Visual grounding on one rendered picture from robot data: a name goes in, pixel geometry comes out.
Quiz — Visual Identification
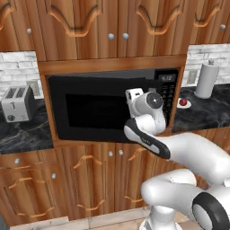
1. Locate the white wall socket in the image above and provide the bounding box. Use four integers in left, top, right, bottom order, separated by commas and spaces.
26, 79, 41, 98
186, 69, 198, 85

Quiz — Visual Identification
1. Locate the wooden wall cupboard door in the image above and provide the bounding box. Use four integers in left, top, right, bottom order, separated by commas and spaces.
35, 0, 119, 61
0, 0, 36, 52
117, 0, 193, 58
190, 0, 230, 46

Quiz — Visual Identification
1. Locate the white paper towel roll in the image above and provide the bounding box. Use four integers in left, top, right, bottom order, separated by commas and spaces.
194, 58, 221, 100

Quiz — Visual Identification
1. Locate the wooden base cupboard door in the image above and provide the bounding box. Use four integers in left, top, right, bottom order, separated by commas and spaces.
194, 127, 230, 147
114, 141, 178, 213
0, 168, 69, 227
56, 143, 117, 219

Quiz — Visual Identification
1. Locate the black microwave door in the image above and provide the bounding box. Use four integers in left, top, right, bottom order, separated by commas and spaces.
48, 70, 158, 144

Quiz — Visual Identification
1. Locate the wooden drawer front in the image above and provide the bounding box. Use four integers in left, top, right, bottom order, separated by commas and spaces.
0, 148, 58, 174

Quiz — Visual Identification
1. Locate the black microwave oven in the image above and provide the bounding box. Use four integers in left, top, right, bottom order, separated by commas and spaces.
48, 67, 180, 144

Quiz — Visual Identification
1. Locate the silver toaster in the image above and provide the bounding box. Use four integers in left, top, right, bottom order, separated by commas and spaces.
1, 85, 36, 123

